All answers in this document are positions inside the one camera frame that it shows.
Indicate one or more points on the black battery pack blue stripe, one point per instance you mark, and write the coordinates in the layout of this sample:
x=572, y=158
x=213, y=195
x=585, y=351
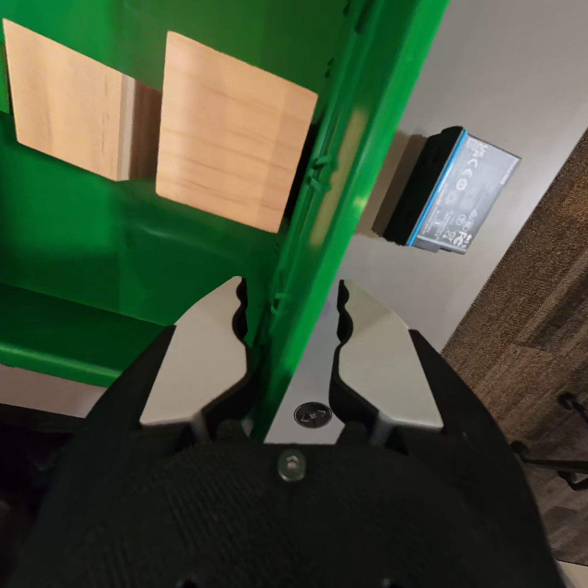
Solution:
x=459, y=197

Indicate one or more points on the green plastic bin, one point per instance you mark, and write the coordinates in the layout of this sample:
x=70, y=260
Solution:
x=69, y=229

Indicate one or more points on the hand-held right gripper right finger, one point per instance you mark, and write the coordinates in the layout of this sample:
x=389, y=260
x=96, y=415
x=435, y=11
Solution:
x=386, y=367

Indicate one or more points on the grey desk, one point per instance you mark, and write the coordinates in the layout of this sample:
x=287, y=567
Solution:
x=496, y=69

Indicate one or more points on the light wooden block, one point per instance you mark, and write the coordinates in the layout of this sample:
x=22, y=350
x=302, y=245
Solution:
x=64, y=101
x=229, y=138

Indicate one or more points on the black office chair base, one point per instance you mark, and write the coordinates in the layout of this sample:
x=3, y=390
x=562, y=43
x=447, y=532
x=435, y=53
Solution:
x=565, y=464

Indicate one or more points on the black desk screw cap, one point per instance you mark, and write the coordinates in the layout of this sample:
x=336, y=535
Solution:
x=313, y=415

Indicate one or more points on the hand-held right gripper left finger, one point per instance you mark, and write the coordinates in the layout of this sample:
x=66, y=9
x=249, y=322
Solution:
x=193, y=363

